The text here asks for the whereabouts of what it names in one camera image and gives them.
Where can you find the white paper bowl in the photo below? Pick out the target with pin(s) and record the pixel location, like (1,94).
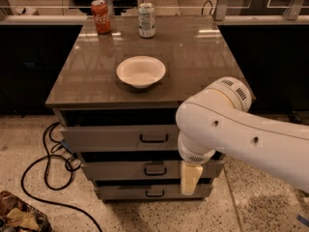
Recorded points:
(141,71)

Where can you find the white green soda can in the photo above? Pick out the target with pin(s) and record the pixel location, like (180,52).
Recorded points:
(146,20)

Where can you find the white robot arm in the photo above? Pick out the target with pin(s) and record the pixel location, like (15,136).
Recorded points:
(217,120)

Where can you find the basket with cloths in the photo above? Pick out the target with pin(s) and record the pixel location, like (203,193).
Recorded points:
(18,216)

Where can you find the grey top drawer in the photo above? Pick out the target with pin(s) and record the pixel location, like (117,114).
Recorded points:
(121,138)

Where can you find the grey middle drawer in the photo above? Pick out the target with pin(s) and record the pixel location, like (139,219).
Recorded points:
(132,170)

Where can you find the grey drawer cabinet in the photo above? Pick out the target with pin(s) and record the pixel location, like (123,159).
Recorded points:
(88,92)

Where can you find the grey bottom drawer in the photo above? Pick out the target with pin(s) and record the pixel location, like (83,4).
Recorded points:
(152,192)

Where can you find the grey drawer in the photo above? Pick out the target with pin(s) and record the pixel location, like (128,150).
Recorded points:
(152,192)
(132,170)
(121,138)

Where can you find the red cola can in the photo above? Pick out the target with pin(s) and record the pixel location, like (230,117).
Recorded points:
(101,16)

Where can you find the foam-covered gripper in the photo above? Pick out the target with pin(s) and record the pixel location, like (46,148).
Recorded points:
(197,158)

